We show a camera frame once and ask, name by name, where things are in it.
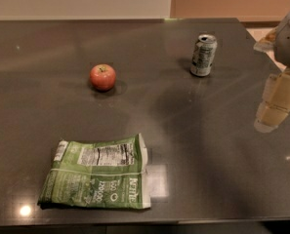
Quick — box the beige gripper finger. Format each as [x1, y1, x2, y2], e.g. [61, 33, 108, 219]
[254, 67, 290, 133]
[253, 28, 276, 53]

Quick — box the green 7up soda can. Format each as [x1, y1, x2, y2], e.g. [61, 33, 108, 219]
[190, 34, 218, 77]

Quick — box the green jalapeno chip bag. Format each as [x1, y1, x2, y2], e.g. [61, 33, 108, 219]
[38, 134, 151, 210]

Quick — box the red apple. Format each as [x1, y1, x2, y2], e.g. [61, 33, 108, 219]
[90, 64, 116, 92]

